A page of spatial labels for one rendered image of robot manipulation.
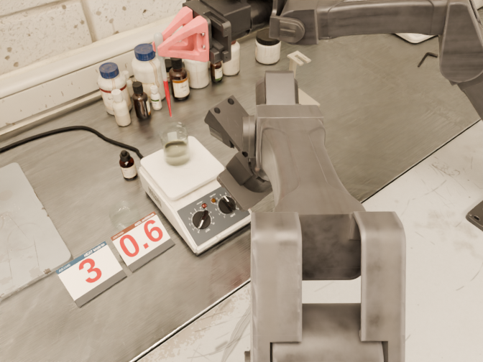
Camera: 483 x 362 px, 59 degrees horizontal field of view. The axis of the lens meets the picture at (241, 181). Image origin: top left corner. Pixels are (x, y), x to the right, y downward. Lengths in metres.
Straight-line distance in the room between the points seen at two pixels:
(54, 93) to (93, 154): 0.19
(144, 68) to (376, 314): 0.86
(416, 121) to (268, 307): 0.88
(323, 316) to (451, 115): 0.91
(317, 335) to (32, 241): 0.66
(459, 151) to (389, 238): 0.80
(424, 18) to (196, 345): 0.59
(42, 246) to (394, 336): 0.68
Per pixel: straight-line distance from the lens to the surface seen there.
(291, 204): 0.28
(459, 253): 0.87
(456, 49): 0.70
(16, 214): 0.92
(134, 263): 0.78
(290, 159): 0.35
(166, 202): 0.77
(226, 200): 0.76
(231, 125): 0.58
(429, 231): 0.88
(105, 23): 1.13
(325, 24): 0.70
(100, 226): 0.85
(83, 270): 0.77
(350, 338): 0.28
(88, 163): 0.97
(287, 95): 0.53
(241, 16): 0.68
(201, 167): 0.79
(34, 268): 0.83
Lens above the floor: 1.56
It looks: 48 degrees down
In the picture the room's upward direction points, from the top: straight up
